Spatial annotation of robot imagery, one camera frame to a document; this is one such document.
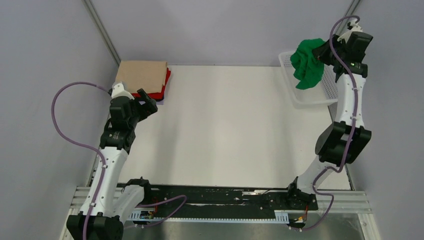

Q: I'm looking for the green t shirt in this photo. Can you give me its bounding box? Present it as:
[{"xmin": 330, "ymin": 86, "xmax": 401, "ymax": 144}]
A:
[{"xmin": 290, "ymin": 38, "xmax": 325, "ymax": 90}]

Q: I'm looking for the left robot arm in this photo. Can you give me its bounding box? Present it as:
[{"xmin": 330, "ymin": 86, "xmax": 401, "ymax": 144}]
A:
[{"xmin": 66, "ymin": 87, "xmax": 158, "ymax": 240}]

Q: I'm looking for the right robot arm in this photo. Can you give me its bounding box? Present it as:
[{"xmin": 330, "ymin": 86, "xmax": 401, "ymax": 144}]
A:
[{"xmin": 284, "ymin": 30, "xmax": 373, "ymax": 210}]

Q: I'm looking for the folded red t shirt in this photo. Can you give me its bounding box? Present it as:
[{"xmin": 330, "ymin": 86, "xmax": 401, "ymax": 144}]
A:
[{"xmin": 127, "ymin": 66, "xmax": 171, "ymax": 101}]

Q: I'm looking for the folded beige t shirt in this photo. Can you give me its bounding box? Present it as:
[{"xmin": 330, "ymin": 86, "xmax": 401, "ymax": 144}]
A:
[{"xmin": 115, "ymin": 60, "xmax": 168, "ymax": 94}]

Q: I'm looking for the white plastic basket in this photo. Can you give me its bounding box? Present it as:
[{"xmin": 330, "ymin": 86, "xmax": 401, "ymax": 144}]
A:
[{"xmin": 278, "ymin": 50, "xmax": 338, "ymax": 109}]

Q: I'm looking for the right corner metal strip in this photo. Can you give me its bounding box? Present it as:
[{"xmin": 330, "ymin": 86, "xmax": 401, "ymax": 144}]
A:
[{"xmin": 339, "ymin": 0, "xmax": 362, "ymax": 29}]

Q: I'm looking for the corner metal strip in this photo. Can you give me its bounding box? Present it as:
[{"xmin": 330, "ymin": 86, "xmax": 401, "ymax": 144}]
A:
[
  {"xmin": 82, "ymin": 0, "xmax": 121, "ymax": 66},
  {"xmin": 339, "ymin": 0, "xmax": 362, "ymax": 29}
]

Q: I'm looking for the left corner metal strip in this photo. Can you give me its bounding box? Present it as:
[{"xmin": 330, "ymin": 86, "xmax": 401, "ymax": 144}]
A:
[{"xmin": 82, "ymin": 0, "xmax": 121, "ymax": 66}]

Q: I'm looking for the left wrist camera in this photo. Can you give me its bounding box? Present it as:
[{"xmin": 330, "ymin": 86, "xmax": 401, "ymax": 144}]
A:
[{"xmin": 110, "ymin": 82, "xmax": 135, "ymax": 100}]

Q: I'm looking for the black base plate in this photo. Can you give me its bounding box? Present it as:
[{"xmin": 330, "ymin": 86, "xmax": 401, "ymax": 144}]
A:
[{"xmin": 141, "ymin": 184, "xmax": 319, "ymax": 218}]

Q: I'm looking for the aluminium frame rail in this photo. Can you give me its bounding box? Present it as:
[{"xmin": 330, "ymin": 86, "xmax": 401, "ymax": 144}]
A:
[{"xmin": 69, "ymin": 186, "xmax": 373, "ymax": 214}]

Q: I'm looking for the white slotted cable duct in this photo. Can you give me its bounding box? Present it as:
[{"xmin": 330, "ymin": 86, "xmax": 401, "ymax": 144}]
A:
[{"xmin": 127, "ymin": 210, "xmax": 290, "ymax": 224}]

